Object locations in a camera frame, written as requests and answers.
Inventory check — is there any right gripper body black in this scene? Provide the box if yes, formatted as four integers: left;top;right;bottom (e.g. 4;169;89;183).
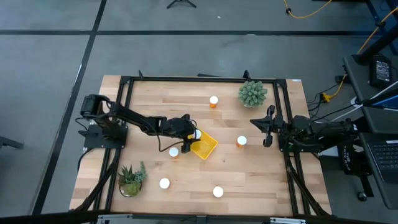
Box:
263;105;285;148

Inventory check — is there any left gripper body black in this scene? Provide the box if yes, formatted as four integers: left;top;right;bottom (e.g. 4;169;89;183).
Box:
160;113;192;154

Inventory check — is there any yellow plastic basket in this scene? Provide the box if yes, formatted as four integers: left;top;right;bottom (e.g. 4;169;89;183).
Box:
189;129;219;161

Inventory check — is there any round green plant white pot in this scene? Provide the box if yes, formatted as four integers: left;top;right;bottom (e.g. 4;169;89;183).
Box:
238;80;269;109

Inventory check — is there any spiky succulent in glass bowl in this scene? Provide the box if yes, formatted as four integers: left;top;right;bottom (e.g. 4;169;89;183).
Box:
117;161;147;198

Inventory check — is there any dark grey side desk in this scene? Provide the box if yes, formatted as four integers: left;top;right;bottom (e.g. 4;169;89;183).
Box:
343;54;398;210

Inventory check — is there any dark laptop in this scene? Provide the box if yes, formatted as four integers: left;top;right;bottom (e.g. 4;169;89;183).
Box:
366;139;398;184

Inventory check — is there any black power adapter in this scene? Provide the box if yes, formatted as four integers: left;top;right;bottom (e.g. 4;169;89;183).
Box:
369;54;393;90

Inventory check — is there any dark blue metal stand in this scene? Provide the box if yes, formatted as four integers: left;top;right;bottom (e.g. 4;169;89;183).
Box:
354;0;398;66

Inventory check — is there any black tripod foot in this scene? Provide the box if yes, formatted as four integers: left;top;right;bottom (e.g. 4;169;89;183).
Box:
166;0;197;9

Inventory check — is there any black overhead rig beam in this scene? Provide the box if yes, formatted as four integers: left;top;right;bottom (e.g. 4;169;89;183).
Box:
0;210;398;224

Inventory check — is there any dark furniture leg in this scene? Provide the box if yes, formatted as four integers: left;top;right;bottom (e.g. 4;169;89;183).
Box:
0;136;24;149

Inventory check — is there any black floor cable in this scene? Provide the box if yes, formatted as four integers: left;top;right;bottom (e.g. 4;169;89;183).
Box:
306;82;364;122

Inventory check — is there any black aluminium table frame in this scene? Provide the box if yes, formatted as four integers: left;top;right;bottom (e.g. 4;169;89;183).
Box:
73;70;333;218

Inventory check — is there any yellow extension cable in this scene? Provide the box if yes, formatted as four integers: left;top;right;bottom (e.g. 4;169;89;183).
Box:
322;6;398;103

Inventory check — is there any yellow cable with black knob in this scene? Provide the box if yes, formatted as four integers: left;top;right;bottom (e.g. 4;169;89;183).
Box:
282;0;333;19

